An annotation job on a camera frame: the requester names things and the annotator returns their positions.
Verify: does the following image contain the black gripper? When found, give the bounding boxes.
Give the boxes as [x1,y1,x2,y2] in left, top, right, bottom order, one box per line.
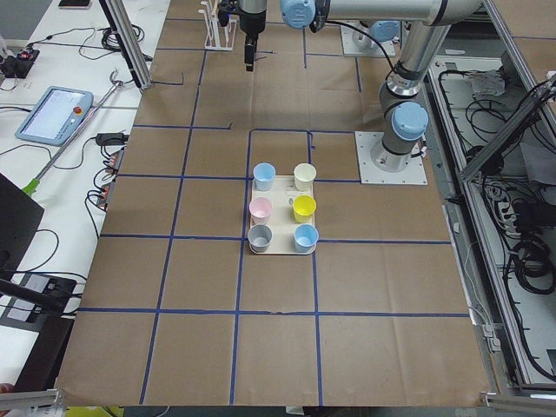
[238,0,266,71]

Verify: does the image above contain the light blue cup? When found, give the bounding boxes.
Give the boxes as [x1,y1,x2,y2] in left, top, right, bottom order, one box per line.
[253,162,275,191]

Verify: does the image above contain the cream white cup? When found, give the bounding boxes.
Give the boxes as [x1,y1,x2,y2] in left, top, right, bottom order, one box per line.
[294,162,316,191]

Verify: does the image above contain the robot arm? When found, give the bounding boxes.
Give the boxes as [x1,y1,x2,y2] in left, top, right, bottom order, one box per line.
[353,20,400,56]
[226,1,480,173]

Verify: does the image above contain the pink cup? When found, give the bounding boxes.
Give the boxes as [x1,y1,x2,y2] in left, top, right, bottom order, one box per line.
[248,196,273,225]

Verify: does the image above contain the yellow cup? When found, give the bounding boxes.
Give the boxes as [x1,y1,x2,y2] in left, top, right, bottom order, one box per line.
[292,195,316,223]

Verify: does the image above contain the grey cup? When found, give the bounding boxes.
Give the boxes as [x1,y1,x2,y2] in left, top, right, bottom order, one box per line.
[248,224,273,253]

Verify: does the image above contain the blue cup front right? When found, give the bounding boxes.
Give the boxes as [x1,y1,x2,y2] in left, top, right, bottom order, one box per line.
[294,223,320,253]

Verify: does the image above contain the black power adapter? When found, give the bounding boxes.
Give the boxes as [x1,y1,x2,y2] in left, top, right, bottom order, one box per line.
[95,132,129,146]

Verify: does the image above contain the cream plastic tray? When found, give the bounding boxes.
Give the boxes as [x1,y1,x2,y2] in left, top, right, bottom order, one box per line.
[251,175,316,255]

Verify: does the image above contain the smartphone on table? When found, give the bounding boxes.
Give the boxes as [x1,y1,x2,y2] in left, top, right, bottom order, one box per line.
[58,0,92,9]

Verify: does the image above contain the blue teach pendant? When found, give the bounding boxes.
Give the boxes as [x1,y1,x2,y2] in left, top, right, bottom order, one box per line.
[15,86,94,146]

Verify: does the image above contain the metal reacher grabber tool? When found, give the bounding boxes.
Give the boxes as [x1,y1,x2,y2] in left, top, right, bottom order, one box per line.
[22,69,135,195]

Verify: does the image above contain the black monitor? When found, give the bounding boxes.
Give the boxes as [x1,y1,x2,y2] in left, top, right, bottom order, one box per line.
[0,175,44,281]

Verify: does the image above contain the white wire cup rack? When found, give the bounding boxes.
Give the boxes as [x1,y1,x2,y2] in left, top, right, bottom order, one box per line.
[198,1,238,51]

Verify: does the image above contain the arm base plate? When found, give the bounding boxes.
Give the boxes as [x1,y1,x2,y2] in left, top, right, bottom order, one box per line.
[341,21,400,57]
[354,131,427,186]

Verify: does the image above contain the aluminium frame post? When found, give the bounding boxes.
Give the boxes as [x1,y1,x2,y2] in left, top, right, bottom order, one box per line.
[99,0,152,91]

